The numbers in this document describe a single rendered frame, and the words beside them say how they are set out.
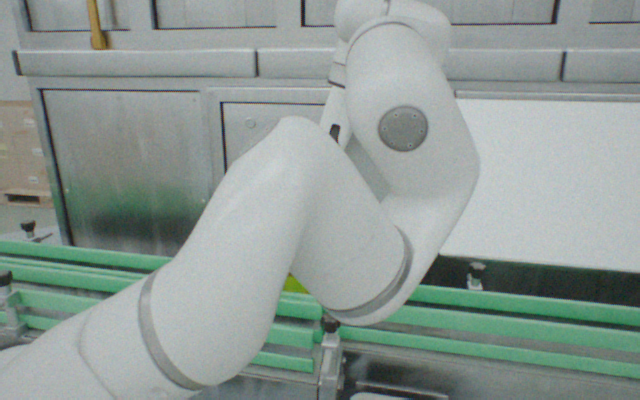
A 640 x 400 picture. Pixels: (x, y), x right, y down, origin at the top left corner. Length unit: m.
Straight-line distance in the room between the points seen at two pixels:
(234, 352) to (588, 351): 0.67
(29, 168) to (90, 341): 4.40
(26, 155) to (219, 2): 3.88
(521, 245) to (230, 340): 0.72
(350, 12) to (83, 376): 0.46
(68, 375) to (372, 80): 0.27
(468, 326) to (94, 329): 0.60
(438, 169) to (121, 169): 0.86
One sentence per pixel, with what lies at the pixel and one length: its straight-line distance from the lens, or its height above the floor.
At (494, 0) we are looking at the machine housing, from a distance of 0.84.
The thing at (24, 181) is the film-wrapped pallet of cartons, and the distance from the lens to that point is 4.77.
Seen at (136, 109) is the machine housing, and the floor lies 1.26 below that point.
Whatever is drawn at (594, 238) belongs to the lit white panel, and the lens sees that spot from 0.92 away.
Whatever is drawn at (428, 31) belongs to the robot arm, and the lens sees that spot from 0.46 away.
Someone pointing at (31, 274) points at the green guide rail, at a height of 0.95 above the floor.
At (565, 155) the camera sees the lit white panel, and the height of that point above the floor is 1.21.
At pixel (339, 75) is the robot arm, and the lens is 0.63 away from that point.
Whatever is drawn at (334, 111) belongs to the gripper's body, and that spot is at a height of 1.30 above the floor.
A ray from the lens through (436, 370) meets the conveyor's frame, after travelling 0.79.
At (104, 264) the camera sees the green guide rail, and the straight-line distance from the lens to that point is 1.03.
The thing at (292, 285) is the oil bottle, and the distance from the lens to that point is 0.77.
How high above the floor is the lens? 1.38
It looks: 18 degrees down
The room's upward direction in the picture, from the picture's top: straight up
